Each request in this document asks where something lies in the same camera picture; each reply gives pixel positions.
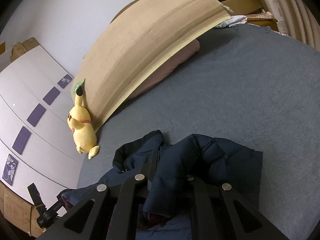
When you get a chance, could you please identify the navy blue puffer jacket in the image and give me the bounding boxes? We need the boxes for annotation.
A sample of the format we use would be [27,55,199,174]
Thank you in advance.
[61,129,264,240]

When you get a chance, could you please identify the cardboard boxes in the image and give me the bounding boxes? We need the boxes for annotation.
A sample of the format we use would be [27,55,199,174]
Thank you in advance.
[1,182,44,238]

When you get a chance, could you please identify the white wardrobe with purple panels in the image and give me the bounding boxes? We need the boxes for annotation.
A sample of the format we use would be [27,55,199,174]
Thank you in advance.
[1,46,85,204]

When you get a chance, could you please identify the yellow Pikachu plush toy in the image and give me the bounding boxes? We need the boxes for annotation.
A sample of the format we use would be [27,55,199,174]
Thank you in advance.
[67,86,100,160]

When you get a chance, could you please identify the grey bed sheet mattress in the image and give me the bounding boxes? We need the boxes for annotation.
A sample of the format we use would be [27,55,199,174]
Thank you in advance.
[78,24,319,239]

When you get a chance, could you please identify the green plush leaf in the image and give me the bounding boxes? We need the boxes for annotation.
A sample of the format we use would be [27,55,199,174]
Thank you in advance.
[71,79,85,94]

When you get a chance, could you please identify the pink pillow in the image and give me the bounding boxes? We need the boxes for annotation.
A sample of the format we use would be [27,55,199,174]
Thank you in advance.
[128,40,200,100]

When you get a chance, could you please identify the white crumpled cloth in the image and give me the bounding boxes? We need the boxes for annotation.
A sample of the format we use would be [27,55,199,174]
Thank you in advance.
[215,15,247,29]

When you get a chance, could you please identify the beige curtain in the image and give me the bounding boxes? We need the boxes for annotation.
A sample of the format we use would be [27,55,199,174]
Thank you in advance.
[260,0,319,50]

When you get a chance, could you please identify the wooden bedside cabinet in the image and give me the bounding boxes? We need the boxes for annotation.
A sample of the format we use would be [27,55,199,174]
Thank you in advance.
[222,0,279,31]

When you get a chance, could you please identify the wooden round headboard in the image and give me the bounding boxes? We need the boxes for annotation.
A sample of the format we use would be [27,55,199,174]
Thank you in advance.
[110,0,141,25]

